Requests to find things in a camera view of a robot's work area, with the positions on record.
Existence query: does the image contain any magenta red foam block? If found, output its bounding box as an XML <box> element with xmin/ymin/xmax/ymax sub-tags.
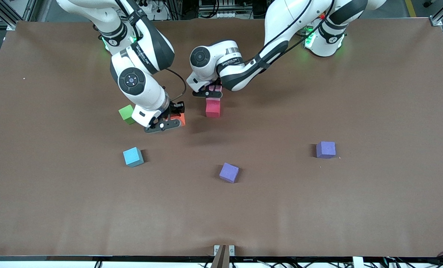
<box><xmin>205</xmin><ymin>98</ymin><xmax>221</xmax><ymax>119</ymax></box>

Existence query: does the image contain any purple foam block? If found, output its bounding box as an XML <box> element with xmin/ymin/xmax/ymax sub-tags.
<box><xmin>316</xmin><ymin>141</ymin><xmax>336</xmax><ymax>159</ymax></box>
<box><xmin>219</xmin><ymin>162</ymin><xmax>240</xmax><ymax>184</ymax></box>

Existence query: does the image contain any green foam block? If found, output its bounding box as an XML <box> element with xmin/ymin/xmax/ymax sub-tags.
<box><xmin>118</xmin><ymin>105</ymin><xmax>136</xmax><ymax>125</ymax></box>

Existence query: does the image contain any light blue foam block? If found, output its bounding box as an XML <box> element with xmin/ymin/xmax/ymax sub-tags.
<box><xmin>123</xmin><ymin>147</ymin><xmax>145</xmax><ymax>168</ymax></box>

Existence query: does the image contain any grey equipment box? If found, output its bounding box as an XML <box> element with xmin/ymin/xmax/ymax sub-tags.
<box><xmin>198</xmin><ymin>0</ymin><xmax>241</xmax><ymax>19</ymax></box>

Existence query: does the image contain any brown paper table cover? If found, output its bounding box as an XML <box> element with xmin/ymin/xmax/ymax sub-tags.
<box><xmin>0</xmin><ymin>17</ymin><xmax>443</xmax><ymax>258</ymax></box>

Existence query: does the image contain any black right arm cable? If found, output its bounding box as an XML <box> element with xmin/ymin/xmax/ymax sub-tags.
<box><xmin>165</xmin><ymin>68</ymin><xmax>187</xmax><ymax>102</ymax></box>

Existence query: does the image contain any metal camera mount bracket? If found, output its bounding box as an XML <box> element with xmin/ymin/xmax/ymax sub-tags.
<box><xmin>211</xmin><ymin>244</ymin><xmax>235</xmax><ymax>268</ymax></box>

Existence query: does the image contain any bundle of loose cables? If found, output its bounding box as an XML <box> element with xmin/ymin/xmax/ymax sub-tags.
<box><xmin>383</xmin><ymin>250</ymin><xmax>443</xmax><ymax>268</ymax></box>

